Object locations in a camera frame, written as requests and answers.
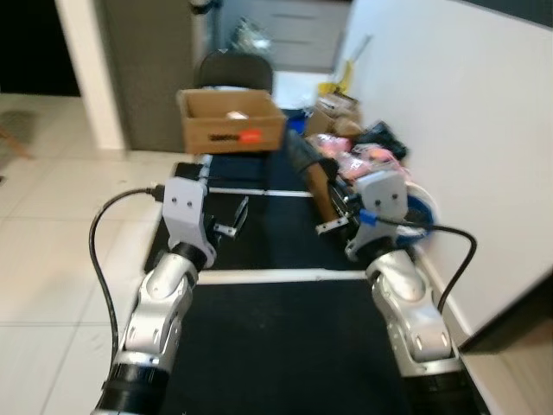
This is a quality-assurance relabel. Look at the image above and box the black round chair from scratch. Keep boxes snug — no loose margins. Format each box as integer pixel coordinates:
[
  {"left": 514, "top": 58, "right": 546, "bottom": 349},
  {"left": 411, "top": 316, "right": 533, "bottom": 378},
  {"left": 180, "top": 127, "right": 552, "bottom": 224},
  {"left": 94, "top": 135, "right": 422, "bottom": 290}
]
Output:
[{"left": 197, "top": 51, "right": 276, "bottom": 93}]

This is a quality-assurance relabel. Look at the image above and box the small brown cardboard box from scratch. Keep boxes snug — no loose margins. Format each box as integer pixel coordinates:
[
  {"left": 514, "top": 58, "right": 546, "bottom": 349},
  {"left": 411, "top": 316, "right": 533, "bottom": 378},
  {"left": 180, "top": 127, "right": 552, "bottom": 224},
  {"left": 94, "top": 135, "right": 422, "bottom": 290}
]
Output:
[{"left": 306, "top": 93, "right": 363, "bottom": 137}]

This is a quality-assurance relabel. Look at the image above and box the pink plastic package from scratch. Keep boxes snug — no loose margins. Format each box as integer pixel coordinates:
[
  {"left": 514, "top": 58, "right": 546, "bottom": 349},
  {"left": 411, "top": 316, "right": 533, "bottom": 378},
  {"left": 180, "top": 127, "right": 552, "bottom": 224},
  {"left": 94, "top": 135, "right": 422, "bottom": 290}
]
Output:
[{"left": 306, "top": 133, "right": 405, "bottom": 184}]

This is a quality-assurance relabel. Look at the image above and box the yellow cleaning tool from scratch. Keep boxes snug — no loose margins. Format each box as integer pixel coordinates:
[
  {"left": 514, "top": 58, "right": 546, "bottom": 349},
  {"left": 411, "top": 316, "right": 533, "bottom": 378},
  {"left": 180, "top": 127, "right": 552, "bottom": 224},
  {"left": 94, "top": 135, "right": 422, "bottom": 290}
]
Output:
[{"left": 316, "top": 33, "right": 374, "bottom": 98}]

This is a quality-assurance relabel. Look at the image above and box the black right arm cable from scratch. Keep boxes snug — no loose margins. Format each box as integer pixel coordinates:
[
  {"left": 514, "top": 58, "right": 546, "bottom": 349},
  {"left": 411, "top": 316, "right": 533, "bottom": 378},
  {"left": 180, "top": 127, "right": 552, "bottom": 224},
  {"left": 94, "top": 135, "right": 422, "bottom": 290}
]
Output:
[{"left": 358, "top": 211, "right": 479, "bottom": 316}]

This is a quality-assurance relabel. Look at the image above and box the black floor mat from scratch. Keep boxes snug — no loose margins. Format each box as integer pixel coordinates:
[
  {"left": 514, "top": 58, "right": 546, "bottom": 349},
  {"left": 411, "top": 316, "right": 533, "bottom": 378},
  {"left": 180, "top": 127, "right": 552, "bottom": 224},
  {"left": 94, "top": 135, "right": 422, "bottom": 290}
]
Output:
[{"left": 141, "top": 149, "right": 489, "bottom": 415}]

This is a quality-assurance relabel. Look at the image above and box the blue container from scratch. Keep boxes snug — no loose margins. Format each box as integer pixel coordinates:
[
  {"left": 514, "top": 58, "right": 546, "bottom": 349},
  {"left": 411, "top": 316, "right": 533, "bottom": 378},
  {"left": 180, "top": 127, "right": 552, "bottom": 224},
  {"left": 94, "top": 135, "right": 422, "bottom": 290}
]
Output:
[{"left": 283, "top": 108, "right": 314, "bottom": 137}]

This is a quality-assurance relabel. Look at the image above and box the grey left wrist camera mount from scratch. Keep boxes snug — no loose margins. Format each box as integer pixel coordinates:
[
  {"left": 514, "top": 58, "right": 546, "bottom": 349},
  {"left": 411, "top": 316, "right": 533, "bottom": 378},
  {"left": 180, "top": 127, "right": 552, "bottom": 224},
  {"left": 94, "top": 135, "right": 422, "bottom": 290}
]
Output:
[{"left": 161, "top": 176, "right": 218, "bottom": 260}]

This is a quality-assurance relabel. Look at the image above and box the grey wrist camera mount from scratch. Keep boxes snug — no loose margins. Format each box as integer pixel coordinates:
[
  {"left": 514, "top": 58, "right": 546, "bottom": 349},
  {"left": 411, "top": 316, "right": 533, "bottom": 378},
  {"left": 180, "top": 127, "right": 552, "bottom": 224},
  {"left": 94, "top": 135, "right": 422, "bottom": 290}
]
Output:
[
  {"left": 161, "top": 176, "right": 218, "bottom": 260},
  {"left": 345, "top": 170, "right": 410, "bottom": 261}
]

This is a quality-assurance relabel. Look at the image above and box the brown and black trash item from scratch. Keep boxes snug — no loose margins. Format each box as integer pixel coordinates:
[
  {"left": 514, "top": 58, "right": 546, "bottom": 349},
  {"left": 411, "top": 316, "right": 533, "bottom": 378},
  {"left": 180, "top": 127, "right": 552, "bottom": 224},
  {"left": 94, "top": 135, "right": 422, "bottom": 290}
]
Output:
[{"left": 288, "top": 129, "right": 344, "bottom": 223}]

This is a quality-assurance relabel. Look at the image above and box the thin white tape strip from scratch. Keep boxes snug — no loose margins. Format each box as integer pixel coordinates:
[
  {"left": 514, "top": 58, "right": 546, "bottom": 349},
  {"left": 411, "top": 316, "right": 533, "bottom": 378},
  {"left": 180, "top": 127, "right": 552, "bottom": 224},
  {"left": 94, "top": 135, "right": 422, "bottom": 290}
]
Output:
[{"left": 206, "top": 185, "right": 314, "bottom": 199}]

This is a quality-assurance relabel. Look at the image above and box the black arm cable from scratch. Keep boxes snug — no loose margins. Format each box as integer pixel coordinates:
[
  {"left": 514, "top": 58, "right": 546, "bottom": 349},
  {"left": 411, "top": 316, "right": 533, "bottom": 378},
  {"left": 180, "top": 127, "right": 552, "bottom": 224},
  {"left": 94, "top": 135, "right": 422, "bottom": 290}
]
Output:
[
  {"left": 358, "top": 211, "right": 479, "bottom": 316},
  {"left": 88, "top": 187, "right": 167, "bottom": 347}
]

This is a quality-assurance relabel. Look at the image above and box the black crumpled bag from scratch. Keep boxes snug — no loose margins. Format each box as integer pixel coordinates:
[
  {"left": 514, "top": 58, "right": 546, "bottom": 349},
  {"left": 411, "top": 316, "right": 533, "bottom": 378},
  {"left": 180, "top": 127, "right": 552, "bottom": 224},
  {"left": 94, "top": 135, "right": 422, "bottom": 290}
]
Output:
[{"left": 357, "top": 123, "right": 410, "bottom": 162}]

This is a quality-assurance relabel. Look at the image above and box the wide white tape strip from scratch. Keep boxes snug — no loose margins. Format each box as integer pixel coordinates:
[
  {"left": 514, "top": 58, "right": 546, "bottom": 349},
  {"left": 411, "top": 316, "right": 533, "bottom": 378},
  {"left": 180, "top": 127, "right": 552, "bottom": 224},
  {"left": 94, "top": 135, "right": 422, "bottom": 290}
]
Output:
[{"left": 197, "top": 269, "right": 371, "bottom": 285}]

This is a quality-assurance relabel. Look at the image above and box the white door frame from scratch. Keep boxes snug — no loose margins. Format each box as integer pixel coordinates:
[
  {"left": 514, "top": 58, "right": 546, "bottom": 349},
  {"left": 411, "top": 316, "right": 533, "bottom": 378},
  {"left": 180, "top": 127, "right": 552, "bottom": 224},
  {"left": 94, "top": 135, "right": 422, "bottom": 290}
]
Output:
[{"left": 55, "top": 0, "right": 132, "bottom": 154}]

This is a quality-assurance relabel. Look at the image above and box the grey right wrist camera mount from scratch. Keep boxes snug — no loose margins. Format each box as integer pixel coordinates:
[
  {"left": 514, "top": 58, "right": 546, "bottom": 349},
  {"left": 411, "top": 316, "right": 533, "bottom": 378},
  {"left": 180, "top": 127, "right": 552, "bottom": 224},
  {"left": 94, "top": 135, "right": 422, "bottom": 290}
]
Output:
[{"left": 345, "top": 170, "right": 410, "bottom": 261}]

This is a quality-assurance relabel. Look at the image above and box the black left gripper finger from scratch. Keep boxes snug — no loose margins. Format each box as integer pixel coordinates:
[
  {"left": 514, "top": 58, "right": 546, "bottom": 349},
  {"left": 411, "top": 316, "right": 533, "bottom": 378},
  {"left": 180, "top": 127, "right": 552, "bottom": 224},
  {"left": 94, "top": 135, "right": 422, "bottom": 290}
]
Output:
[{"left": 215, "top": 195, "right": 253, "bottom": 239}]

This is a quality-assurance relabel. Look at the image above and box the brown stick on floor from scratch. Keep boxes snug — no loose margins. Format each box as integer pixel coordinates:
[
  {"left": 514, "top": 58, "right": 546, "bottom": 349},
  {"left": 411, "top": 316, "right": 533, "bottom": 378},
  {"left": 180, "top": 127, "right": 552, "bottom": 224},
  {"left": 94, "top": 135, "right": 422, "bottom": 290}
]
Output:
[{"left": 0, "top": 128, "right": 33, "bottom": 162}]

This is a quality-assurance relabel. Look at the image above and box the grey cabinet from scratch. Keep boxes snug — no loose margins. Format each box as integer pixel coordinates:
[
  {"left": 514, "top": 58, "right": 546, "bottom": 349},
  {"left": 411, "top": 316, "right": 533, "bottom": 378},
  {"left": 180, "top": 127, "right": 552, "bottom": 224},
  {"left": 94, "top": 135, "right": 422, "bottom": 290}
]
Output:
[{"left": 95, "top": 0, "right": 210, "bottom": 154}]

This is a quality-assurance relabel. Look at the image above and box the blue bucket with white rim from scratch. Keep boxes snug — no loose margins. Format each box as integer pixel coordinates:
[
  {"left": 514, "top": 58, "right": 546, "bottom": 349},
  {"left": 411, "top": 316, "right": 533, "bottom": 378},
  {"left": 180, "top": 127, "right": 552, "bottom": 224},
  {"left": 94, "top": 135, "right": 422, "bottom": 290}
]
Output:
[{"left": 399, "top": 180, "right": 442, "bottom": 250}]

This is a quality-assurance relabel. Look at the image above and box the large open cardboard box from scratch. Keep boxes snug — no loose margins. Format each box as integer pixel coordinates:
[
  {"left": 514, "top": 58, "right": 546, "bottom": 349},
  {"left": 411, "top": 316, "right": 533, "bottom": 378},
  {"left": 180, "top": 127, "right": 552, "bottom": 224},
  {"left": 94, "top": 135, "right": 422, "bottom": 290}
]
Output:
[{"left": 176, "top": 86, "right": 289, "bottom": 156}]

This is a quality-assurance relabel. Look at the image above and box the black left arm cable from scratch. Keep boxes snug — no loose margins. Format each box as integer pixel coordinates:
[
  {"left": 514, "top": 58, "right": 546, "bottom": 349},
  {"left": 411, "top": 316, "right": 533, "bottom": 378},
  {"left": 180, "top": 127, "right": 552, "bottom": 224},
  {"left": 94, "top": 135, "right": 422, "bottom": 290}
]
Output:
[{"left": 88, "top": 187, "right": 167, "bottom": 347}]

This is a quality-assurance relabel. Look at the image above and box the silver crumpled foil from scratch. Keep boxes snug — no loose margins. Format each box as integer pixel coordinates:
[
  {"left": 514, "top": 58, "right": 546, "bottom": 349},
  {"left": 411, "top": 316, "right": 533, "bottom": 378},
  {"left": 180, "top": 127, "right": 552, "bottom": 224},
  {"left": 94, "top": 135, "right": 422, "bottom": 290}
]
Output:
[{"left": 230, "top": 17, "right": 272, "bottom": 56}]

